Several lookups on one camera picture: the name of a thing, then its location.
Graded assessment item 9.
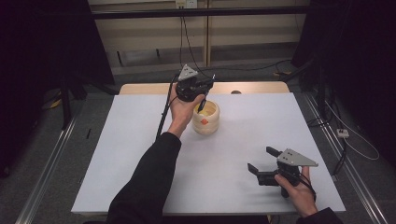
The person's left hand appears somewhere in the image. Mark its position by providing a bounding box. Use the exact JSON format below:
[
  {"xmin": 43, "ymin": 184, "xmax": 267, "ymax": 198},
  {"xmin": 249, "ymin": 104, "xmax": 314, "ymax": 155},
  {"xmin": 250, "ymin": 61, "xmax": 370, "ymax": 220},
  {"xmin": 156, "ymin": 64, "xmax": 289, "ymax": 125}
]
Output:
[{"xmin": 167, "ymin": 84, "xmax": 206, "ymax": 140}]

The black floor cable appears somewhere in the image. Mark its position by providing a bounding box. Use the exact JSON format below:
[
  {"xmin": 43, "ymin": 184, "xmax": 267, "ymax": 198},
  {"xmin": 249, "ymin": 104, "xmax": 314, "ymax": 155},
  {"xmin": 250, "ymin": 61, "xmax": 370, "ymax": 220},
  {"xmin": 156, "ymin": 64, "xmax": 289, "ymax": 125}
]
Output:
[{"xmin": 332, "ymin": 141, "xmax": 349, "ymax": 176}]

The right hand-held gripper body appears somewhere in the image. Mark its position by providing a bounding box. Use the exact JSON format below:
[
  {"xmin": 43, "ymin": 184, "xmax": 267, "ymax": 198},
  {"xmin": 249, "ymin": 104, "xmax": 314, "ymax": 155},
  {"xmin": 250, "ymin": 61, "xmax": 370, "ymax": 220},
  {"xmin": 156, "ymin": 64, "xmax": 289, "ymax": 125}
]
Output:
[{"xmin": 256, "ymin": 147, "xmax": 319, "ymax": 199}]

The dark curtain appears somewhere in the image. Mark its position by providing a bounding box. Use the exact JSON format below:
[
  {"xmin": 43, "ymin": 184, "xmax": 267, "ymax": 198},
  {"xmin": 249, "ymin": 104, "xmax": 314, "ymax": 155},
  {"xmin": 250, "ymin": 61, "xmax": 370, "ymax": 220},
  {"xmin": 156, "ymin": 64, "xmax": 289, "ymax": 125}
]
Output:
[
  {"xmin": 0, "ymin": 0, "xmax": 115, "ymax": 178},
  {"xmin": 292, "ymin": 0, "xmax": 396, "ymax": 160}
]

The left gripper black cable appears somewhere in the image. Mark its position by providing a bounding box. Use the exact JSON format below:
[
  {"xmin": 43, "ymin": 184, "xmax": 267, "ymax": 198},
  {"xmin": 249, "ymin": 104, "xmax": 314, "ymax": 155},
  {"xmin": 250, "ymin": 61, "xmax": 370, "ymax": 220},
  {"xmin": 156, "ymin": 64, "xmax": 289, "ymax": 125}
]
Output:
[{"xmin": 154, "ymin": 74, "xmax": 181, "ymax": 143}]

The light wooden shelf unit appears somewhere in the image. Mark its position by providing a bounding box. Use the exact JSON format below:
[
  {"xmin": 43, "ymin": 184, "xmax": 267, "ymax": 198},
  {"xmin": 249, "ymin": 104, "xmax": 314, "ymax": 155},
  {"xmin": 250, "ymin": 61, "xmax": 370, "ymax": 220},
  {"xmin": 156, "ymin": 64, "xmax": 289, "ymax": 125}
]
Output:
[{"xmin": 87, "ymin": 0, "xmax": 311, "ymax": 76}]

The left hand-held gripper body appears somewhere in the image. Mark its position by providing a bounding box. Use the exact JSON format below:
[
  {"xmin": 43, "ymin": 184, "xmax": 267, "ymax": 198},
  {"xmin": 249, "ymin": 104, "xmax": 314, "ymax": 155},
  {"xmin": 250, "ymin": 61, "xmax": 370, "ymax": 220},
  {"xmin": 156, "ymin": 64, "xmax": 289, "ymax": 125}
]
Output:
[{"xmin": 175, "ymin": 63, "xmax": 207, "ymax": 104}]

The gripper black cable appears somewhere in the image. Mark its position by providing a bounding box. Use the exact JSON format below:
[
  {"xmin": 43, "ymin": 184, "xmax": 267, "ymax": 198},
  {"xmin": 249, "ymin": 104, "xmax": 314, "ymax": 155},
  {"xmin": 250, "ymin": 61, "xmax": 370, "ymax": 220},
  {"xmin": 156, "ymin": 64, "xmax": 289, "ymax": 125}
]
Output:
[
  {"xmin": 293, "ymin": 172, "xmax": 318, "ymax": 201},
  {"xmin": 154, "ymin": 74, "xmax": 181, "ymax": 143}
]

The black metal stand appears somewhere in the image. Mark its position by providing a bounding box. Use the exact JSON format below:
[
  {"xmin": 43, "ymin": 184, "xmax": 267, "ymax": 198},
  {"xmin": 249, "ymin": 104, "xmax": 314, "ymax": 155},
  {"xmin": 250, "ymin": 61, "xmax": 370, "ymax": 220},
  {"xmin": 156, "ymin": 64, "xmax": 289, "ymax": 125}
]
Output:
[
  {"xmin": 298, "ymin": 59, "xmax": 331, "ymax": 125},
  {"xmin": 59, "ymin": 74, "xmax": 120, "ymax": 130}
]

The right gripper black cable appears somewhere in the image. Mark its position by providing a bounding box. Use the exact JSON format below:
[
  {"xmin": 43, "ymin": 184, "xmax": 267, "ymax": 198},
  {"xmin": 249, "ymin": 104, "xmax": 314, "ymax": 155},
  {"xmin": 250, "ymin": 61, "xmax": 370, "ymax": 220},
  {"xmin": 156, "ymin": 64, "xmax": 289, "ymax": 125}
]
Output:
[{"xmin": 293, "ymin": 172, "xmax": 318, "ymax": 201}]

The person's right hand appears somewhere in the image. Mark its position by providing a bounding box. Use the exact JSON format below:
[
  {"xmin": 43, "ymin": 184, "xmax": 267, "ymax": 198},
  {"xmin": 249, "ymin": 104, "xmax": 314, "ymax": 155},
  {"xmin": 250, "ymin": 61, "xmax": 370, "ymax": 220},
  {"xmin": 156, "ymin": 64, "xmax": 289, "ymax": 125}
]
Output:
[{"xmin": 274, "ymin": 165, "xmax": 318, "ymax": 219}]

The black horizontal bar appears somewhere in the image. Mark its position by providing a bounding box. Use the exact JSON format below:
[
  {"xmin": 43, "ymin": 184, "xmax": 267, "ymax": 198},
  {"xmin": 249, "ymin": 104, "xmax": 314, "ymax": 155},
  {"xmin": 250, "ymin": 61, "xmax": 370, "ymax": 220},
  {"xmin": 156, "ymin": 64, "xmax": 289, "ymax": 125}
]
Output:
[{"xmin": 92, "ymin": 5, "xmax": 311, "ymax": 21}]

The white wall outlet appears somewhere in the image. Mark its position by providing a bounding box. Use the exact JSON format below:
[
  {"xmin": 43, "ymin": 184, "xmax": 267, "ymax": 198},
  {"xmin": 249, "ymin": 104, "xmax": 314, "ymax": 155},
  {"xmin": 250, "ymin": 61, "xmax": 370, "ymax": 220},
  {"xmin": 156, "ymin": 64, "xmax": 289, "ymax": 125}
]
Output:
[{"xmin": 175, "ymin": 0, "xmax": 199, "ymax": 9}]

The white table mat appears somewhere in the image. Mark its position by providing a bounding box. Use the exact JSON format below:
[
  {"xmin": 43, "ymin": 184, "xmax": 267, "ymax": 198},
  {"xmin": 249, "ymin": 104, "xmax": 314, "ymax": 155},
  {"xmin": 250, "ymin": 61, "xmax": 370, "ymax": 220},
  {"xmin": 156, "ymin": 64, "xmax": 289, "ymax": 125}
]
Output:
[{"xmin": 70, "ymin": 92, "xmax": 347, "ymax": 216}]

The white floor cable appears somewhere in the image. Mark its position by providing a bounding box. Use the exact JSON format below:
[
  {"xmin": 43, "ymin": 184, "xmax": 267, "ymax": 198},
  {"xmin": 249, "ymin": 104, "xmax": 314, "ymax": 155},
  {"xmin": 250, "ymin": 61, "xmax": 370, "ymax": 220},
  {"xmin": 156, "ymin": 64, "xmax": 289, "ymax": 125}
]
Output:
[{"xmin": 323, "ymin": 99, "xmax": 381, "ymax": 161}]

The metal floor rail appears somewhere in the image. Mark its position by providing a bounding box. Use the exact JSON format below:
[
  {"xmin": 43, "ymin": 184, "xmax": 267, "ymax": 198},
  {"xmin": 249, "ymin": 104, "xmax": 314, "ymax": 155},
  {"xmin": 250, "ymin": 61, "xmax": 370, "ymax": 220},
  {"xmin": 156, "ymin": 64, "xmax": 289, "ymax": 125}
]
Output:
[
  {"xmin": 14, "ymin": 113, "xmax": 78, "ymax": 224},
  {"xmin": 303, "ymin": 92, "xmax": 389, "ymax": 224}
]

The black wall cable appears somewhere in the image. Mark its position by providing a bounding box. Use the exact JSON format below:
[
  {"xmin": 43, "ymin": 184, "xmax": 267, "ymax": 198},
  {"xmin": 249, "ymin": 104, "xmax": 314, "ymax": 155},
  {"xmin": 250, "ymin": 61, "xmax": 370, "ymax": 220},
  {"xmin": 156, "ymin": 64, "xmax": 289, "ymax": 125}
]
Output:
[
  {"xmin": 182, "ymin": 16, "xmax": 217, "ymax": 81},
  {"xmin": 178, "ymin": 15, "xmax": 292, "ymax": 75}
]

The light wooden pen holder cup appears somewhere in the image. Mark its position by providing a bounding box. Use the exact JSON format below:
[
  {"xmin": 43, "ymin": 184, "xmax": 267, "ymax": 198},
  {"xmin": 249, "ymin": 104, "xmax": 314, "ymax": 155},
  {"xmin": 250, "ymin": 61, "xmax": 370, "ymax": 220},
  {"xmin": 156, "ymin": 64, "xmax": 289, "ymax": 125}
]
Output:
[{"xmin": 191, "ymin": 99, "xmax": 221, "ymax": 135}]

